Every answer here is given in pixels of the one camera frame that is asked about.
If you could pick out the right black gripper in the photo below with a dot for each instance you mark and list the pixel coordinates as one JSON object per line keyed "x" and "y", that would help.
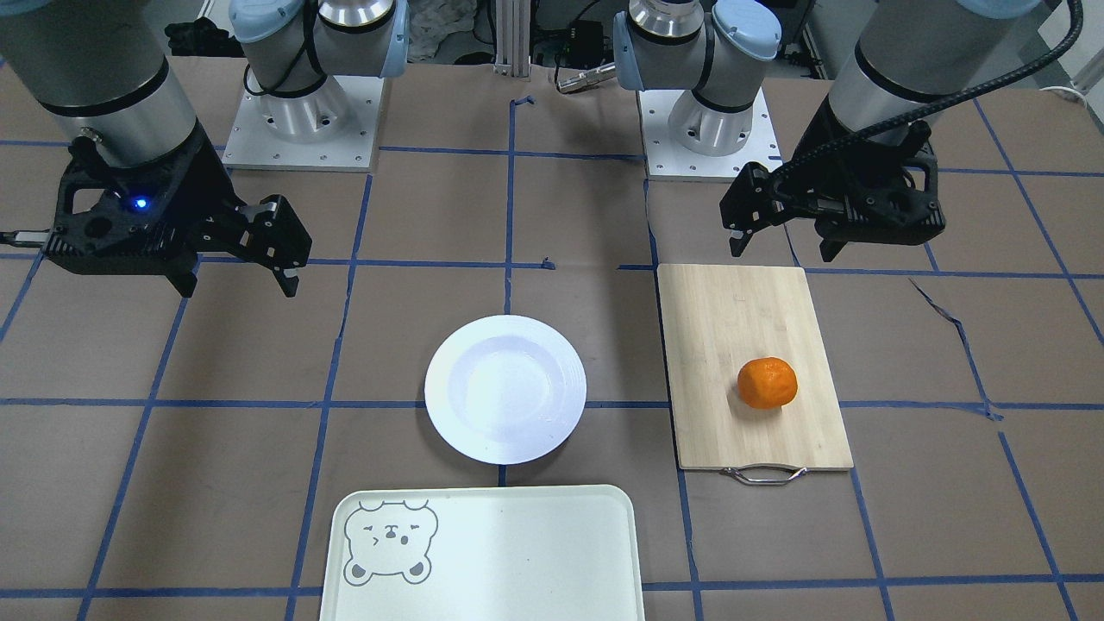
{"x": 204, "y": 184}

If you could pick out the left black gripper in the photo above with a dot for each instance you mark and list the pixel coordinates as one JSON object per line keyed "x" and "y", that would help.
{"x": 830, "y": 164}

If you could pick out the orange fruit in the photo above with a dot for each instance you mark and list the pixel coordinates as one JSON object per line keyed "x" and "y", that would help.
{"x": 767, "y": 383}

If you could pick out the white round plate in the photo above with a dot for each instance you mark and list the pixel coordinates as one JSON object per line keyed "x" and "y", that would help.
{"x": 505, "y": 389}

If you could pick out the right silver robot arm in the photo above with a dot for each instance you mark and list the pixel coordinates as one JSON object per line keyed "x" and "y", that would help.
{"x": 95, "y": 65}

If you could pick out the cream bear tray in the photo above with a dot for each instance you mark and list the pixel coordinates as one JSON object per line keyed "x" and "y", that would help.
{"x": 552, "y": 552}

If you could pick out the bamboo cutting board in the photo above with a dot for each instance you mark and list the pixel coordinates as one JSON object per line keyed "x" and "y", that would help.
{"x": 719, "y": 324}

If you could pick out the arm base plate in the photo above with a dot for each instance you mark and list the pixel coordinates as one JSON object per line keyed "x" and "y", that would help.
{"x": 333, "y": 129}
{"x": 685, "y": 141}

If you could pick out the aluminium frame post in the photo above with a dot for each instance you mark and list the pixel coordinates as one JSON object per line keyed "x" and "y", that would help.
{"x": 512, "y": 20}

